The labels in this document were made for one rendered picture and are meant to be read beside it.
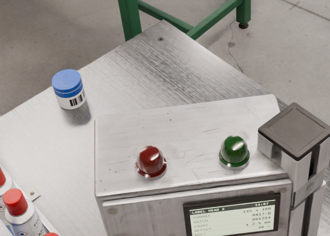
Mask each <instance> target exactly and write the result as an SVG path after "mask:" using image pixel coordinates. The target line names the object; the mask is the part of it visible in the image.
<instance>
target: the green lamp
mask: <svg viewBox="0 0 330 236"><path fill-rule="evenodd" d="M249 160H250V153H249V150H248V145H247V143H246V141H245V140H244V139H242V138H241V137H240V136H237V135H231V136H229V137H227V138H226V139H225V140H224V141H223V142H222V143H221V149H220V151H219V162H220V164H221V165H222V167H224V168H225V169H227V170H231V171H238V170H241V169H244V168H245V167H246V166H247V165H248V164H249Z"/></svg>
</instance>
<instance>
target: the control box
mask: <svg viewBox="0 0 330 236"><path fill-rule="evenodd" d="M279 112H280V109H279V106H278V102H277V99H276V97H275V95H272V94H269V95H261V96H253V97H245V98H237V99H229V100H221V101H213V102H205V103H197V104H189V105H178V106H170V107H162V108H155V109H147V110H139V111H131V112H123V113H115V114H107V115H99V116H97V117H96V118H95V120H94V194H95V199H96V202H97V206H98V209H99V212H100V215H101V219H102V222H103V225H104V228H105V231H106V235H107V236H187V234H186V226H185V218H184V210H183V205H184V204H191V203H199V202H207V201H215V200H223V199H231V198H239V197H247V196H255V195H263V194H271V193H280V194H281V198H280V211H279V223H278V231H274V232H266V233H258V234H250V235H242V236H287V233H288V223H289V213H290V205H291V195H292V183H293V182H292V180H291V179H289V176H288V173H287V172H286V171H285V170H284V169H283V168H282V167H281V158H282V155H281V154H280V153H279V152H275V156H274V157H273V158H269V157H267V156H266V155H265V154H264V153H262V152H261V151H260V150H258V149H257V139H258V135H257V132H258V128H259V127H260V126H262V125H263V124H264V123H266V122H267V121H269V120H270V119H271V118H273V117H274V116H275V115H277V114H278V113H279ZM231 135H237V136H240V137H241V138H242V139H244V140H245V141H246V143H247V149H248V150H249V153H250V160H249V164H248V165H247V166H246V167H245V168H244V169H241V170H238V171H231V170H227V169H225V168H224V167H222V165H221V164H220V162H219V151H220V149H221V143H222V142H223V141H224V140H225V139H226V138H227V137H229V136H231ZM145 146H155V147H157V148H159V149H160V150H161V151H162V153H163V156H164V158H165V159H166V162H167V172H166V174H165V175H164V176H163V177H162V178H160V179H159V180H156V181H146V180H143V179H142V178H141V177H139V175H138V173H137V169H136V164H137V155H138V153H139V151H140V150H141V149H142V148H143V147H145Z"/></svg>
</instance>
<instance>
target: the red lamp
mask: <svg viewBox="0 0 330 236"><path fill-rule="evenodd" d="M136 169H137V174H138V175H139V177H141V178H142V179H143V180H146V181H156V180H159V179H160V178H162V177H163V176H164V175H165V174H166V172H167V162H166V159H165V158H164V156H163V153H162V151H161V150H160V149H159V148H157V147H155V146H145V147H143V148H142V149H141V150H140V151H139V153H138V155H137V164H136Z"/></svg>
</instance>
